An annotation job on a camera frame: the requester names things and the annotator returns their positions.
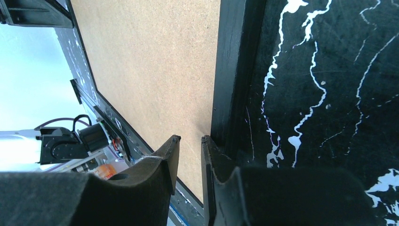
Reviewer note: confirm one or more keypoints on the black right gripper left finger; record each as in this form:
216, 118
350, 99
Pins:
138, 196

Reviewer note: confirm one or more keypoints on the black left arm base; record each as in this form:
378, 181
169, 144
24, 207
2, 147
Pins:
60, 145

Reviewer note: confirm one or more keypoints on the brown cardboard backing board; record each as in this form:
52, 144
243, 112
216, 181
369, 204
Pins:
154, 62

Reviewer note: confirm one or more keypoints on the black picture frame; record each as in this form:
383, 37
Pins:
229, 74

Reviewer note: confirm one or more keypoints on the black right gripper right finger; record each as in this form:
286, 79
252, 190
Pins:
259, 196

